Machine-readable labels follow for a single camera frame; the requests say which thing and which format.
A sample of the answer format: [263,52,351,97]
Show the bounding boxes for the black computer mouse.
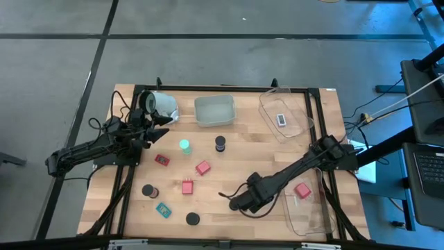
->
[424,117,444,137]

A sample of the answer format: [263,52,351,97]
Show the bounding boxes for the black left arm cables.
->
[87,90,140,140]

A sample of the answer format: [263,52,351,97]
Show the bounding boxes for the black sand timer red sand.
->
[141,183,160,199]

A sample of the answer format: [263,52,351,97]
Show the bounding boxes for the clear plastic container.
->
[257,85,315,144]
[281,167,336,238]

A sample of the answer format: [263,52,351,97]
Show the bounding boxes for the grey plastic bin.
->
[193,94,238,128]

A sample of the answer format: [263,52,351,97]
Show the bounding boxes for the black aluminium table frame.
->
[76,77,373,244]

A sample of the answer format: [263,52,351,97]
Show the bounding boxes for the black laptop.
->
[402,142,444,231]

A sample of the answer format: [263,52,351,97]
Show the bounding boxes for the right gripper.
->
[228,172,279,215]

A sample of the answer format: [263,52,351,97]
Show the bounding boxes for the white flat box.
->
[348,140,377,185]

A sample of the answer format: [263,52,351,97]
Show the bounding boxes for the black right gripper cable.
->
[218,183,277,219]

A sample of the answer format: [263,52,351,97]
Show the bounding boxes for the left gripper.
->
[129,108,173,149]

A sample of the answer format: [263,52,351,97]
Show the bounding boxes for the red USB wall charger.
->
[294,182,312,200]
[181,177,195,196]
[194,159,212,177]

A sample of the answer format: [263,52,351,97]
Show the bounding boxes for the white cable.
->
[366,73,444,119]

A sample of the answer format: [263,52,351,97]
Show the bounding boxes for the small red digital clock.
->
[154,153,171,167]

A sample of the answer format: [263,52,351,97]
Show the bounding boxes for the small teal digital clock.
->
[155,201,173,219]

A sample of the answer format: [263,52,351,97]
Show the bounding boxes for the black sand timer blue sand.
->
[185,211,201,226]

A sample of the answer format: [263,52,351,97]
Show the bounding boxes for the green sand timer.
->
[178,138,193,156]

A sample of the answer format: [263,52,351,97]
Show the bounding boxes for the black diagonal frame strut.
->
[355,126,418,168]

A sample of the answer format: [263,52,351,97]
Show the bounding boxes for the black side desk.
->
[400,58,444,147]

